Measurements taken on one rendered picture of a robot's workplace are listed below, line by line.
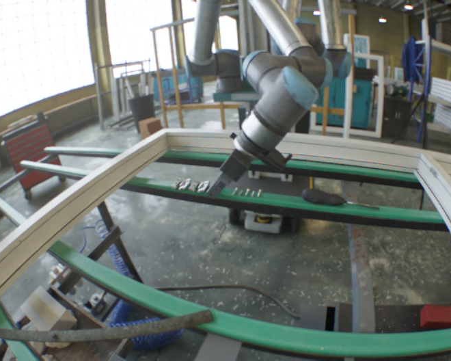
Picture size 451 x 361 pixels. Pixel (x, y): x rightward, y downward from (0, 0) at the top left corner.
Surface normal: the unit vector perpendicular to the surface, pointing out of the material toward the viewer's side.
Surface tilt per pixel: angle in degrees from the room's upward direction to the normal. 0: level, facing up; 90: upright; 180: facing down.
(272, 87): 61
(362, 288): 0
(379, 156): 90
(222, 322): 0
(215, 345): 0
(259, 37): 90
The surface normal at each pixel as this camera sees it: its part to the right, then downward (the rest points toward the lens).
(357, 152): -0.34, 0.48
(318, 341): -0.07, -0.87
